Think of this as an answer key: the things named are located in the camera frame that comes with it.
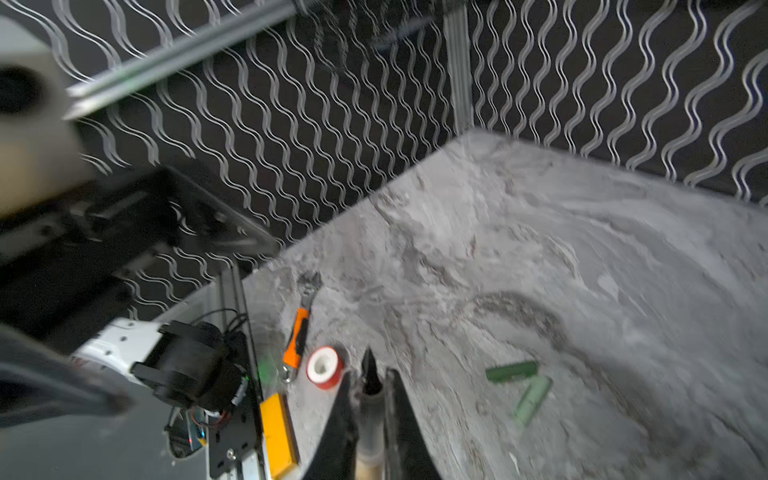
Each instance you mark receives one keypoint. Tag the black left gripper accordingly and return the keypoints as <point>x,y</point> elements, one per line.
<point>62,262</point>

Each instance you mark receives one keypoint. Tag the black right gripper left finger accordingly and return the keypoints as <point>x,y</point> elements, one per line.
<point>335,455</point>

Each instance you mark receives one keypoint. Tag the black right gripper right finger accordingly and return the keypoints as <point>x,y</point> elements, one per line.
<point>406,453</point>

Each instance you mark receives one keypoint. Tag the light green pen cap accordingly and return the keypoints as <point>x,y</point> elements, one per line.
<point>531,400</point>

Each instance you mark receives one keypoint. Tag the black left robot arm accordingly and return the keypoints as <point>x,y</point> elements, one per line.
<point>39,380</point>

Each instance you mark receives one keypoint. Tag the dark green pen cap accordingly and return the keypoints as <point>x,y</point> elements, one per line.
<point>512,372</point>

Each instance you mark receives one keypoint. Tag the yellow card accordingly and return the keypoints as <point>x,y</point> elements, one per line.
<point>281,451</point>

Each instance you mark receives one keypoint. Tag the red white tape roll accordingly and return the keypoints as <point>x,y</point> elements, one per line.
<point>324,368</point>

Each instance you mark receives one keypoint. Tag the orange utility knife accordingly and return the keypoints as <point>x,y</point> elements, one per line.
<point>309,284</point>

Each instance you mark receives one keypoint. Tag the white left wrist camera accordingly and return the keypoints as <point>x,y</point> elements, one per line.
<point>40,150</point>

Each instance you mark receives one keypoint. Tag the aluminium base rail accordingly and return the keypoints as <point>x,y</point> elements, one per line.
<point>211,334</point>

